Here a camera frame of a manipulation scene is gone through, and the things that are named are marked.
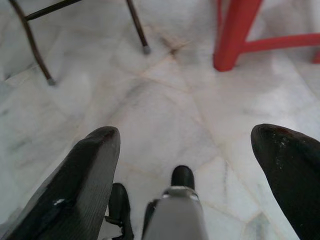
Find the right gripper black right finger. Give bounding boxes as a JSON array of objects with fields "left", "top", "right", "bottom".
[{"left": 250, "top": 123, "right": 320, "bottom": 240}]

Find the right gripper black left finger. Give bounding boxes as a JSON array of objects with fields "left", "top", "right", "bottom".
[{"left": 0, "top": 126, "right": 121, "bottom": 240}]

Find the black robot left foot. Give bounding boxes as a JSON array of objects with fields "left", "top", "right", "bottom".
[{"left": 104, "top": 182, "right": 135, "bottom": 240}]

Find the black robot foot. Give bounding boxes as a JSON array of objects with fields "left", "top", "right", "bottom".
[
  {"left": 171, "top": 165, "right": 196, "bottom": 191},
  {"left": 104, "top": 182, "right": 135, "bottom": 240}
]

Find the black robot right foot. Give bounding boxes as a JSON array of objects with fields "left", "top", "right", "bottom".
[{"left": 171, "top": 165, "right": 196, "bottom": 191}]

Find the brown metal chair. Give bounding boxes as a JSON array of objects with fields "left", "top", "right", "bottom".
[{"left": 8, "top": 0, "right": 153, "bottom": 87}]

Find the red plastic stool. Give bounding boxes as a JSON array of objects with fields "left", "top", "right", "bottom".
[{"left": 212, "top": 0, "right": 320, "bottom": 73}]

